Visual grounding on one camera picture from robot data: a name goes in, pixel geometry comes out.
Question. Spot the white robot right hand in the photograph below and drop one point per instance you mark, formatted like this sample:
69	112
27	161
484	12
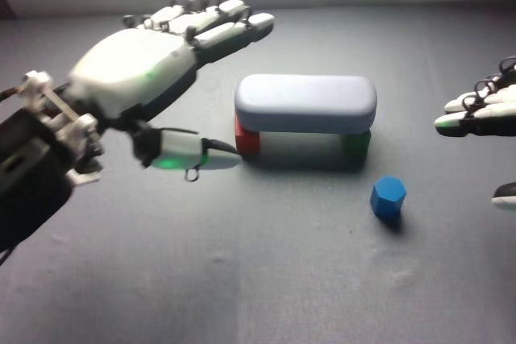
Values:
479	118

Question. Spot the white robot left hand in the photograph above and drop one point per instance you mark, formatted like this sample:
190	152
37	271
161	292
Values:
129	66

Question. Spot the blue hexagonal block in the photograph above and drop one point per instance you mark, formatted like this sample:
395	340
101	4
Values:
387	199

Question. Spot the grey-blue rounded case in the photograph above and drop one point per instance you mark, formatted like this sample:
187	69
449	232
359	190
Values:
306	102

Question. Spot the green rectangular block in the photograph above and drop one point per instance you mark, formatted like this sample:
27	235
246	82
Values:
356	143

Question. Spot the red rectangular block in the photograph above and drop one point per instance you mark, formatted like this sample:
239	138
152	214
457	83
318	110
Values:
248	142

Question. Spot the grey table cloth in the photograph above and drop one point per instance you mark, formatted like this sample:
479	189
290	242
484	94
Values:
242	279

